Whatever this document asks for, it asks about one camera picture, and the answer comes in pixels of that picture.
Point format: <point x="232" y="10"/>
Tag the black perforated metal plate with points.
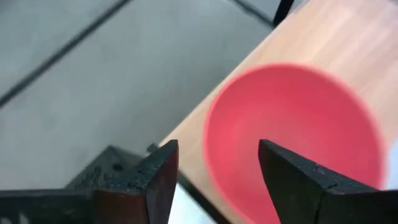
<point x="102" y="169"/>

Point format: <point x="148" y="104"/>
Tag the light wooden shelf board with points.
<point x="311" y="40"/>

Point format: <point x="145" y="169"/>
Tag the coral red plastic bowl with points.
<point x="280" y="109"/>

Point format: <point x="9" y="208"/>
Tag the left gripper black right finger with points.
<point x="311" y="193"/>

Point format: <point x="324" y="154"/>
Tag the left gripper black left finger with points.
<point x="146" y="186"/>

